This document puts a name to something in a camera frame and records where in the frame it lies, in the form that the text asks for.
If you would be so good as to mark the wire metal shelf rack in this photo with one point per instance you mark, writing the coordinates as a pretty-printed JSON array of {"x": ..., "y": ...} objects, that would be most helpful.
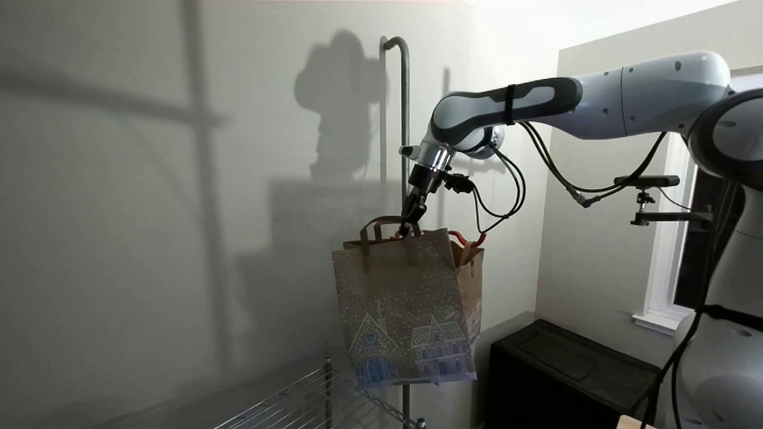
[{"x": 325, "y": 396}]

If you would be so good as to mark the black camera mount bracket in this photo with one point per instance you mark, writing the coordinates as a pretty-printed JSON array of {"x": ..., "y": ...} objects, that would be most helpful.
[{"x": 663, "y": 199}]

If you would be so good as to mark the grey metal stand pole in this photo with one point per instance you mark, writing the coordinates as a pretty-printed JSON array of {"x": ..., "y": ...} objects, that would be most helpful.
[{"x": 389, "y": 44}]

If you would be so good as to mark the white window frame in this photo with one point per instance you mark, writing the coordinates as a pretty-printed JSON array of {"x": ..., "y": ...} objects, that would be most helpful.
[{"x": 675, "y": 239}]

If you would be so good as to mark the brown paper bag house print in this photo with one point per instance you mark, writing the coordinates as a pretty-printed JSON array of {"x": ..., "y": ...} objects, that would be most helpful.
[{"x": 409, "y": 311}]

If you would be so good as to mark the black storage box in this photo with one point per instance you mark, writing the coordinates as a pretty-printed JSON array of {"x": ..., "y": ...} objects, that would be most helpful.
[{"x": 548, "y": 378}]

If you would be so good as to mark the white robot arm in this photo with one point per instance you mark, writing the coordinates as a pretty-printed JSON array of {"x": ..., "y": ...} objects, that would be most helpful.
[{"x": 717, "y": 372}]

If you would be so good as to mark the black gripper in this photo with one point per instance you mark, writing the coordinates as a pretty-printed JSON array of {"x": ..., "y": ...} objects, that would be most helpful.
[{"x": 431, "y": 164}]

